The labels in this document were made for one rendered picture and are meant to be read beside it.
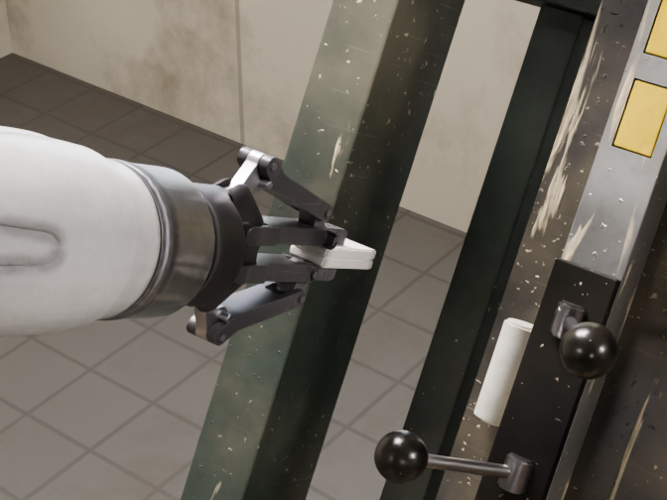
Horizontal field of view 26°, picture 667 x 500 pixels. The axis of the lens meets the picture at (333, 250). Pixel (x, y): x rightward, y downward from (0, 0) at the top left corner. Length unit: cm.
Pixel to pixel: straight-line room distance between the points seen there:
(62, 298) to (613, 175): 48
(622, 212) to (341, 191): 23
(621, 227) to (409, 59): 24
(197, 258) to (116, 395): 255
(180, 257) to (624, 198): 38
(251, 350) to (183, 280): 38
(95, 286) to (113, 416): 257
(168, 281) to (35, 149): 12
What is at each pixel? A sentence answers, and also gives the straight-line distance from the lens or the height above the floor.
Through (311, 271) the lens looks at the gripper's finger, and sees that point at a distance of 99.
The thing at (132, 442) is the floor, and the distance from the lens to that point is 323.
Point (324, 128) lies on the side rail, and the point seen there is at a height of 156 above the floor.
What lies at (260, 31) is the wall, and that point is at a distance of 405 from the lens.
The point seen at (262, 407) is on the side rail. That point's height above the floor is 136.
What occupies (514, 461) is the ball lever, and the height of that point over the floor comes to 141.
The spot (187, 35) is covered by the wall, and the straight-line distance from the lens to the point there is 426.
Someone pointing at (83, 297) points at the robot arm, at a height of 170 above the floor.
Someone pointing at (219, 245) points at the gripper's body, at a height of 166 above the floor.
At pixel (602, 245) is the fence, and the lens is 107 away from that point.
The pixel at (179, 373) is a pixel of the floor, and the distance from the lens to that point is 340.
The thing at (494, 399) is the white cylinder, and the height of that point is 142.
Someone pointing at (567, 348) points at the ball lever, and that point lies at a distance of 95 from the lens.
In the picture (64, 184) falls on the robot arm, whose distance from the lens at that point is 72.
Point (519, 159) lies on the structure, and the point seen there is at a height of 153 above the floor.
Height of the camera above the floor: 213
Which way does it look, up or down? 34 degrees down
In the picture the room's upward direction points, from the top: straight up
